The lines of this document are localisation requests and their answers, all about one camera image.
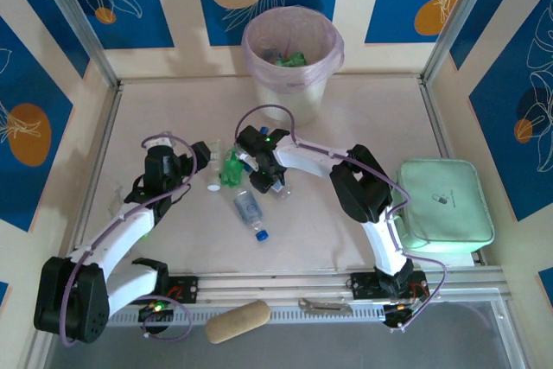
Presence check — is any narrow clear bottle white cap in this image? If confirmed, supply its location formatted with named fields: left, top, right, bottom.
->
left=206, top=138, right=223, bottom=193

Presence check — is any bluish clear bottle blue cap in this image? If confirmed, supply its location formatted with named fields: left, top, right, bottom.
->
left=232, top=189, right=270, bottom=244

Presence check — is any green bottle yellow cap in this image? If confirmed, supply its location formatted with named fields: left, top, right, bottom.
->
left=219, top=147, right=246, bottom=189

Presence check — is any white plastic waste bin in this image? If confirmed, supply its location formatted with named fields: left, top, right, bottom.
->
left=250, top=5, right=345, bottom=127

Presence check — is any pink plastic bin liner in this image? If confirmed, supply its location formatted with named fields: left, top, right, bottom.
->
left=240, top=5, right=346, bottom=94

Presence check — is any small controller circuit board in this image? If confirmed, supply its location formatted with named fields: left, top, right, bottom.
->
left=137, top=299, right=176, bottom=322
left=382, top=302, right=423, bottom=331

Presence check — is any metal hand tool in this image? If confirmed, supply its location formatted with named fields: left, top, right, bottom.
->
left=297, top=297, right=353, bottom=315

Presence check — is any tan sponge loaf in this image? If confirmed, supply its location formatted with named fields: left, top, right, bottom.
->
left=205, top=299, right=272, bottom=345

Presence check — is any mint green zipper case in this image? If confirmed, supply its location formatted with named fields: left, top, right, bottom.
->
left=395, top=157, right=496, bottom=256

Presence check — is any aluminium side rail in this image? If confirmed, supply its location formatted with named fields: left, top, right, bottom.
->
left=419, top=77, right=454, bottom=162
left=64, top=83, right=124, bottom=275

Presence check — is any aluminium front rail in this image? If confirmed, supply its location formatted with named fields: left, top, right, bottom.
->
left=36, top=271, right=509, bottom=314

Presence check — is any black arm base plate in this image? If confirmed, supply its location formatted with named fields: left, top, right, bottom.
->
left=350, top=271, right=427, bottom=301
left=166, top=274, right=200, bottom=304

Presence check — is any grey slotted cable duct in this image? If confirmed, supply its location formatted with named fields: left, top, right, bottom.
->
left=54, top=306, right=505, bottom=328

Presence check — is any aluminium frame post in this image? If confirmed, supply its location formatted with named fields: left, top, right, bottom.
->
left=32, top=0, right=121, bottom=89
left=421, top=0, right=506, bottom=85

